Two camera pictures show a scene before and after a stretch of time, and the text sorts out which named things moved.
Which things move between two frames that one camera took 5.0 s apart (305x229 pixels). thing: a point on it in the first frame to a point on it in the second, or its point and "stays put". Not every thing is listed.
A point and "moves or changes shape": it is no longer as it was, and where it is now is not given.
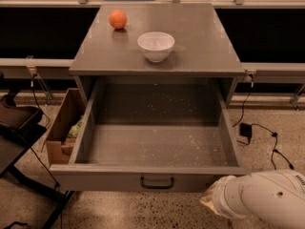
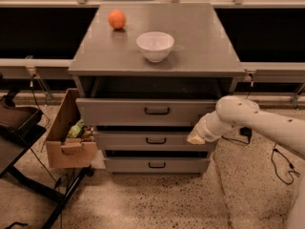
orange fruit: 117,19 stays put
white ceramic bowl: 156,46 stays put
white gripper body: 221,195 to 206,131
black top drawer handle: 157,187 to 157,113
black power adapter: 245,130 stays put
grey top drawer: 150,135 moves or changes shape
